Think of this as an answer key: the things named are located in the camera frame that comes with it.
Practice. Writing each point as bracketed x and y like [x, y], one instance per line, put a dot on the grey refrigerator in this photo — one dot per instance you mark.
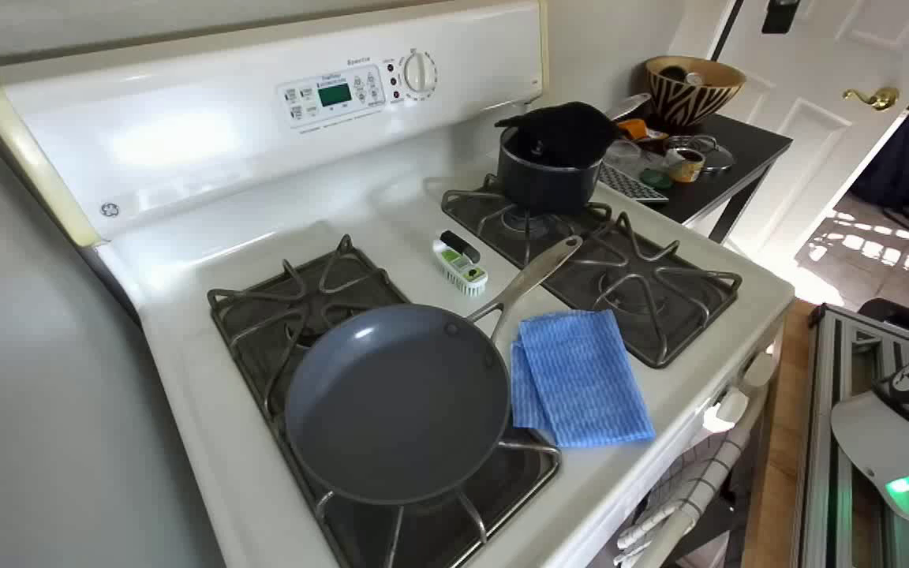
[32, 368]

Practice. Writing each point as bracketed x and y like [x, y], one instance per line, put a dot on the white panel door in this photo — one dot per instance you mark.
[804, 158]

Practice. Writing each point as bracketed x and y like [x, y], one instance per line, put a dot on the striped dish towel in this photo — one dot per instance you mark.
[687, 493]

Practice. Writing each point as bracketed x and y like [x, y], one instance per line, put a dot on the patterned woven bowl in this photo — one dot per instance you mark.
[691, 103]

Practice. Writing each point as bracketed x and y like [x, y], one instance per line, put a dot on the small orange object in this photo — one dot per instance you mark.
[633, 130]

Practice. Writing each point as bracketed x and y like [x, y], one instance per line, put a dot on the metal cart frame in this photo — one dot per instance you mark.
[821, 422]

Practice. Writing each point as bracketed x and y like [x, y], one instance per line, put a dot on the blue cleaning cloth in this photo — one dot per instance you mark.
[583, 384]

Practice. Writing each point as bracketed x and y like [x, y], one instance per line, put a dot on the grey frying pan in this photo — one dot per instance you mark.
[393, 413]

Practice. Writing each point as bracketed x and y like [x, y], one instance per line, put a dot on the black side table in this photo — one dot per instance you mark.
[743, 147]

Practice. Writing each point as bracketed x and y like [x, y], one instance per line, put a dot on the small white green device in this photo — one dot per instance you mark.
[462, 263]

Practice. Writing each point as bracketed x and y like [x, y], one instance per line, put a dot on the dark saucepan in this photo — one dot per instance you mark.
[545, 187]

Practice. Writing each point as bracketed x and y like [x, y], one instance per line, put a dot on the black metal burner grate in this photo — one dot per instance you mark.
[663, 303]
[255, 328]

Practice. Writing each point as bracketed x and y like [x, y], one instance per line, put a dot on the roll of tape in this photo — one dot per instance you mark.
[690, 179]

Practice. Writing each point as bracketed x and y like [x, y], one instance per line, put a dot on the white gas stove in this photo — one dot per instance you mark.
[212, 138]

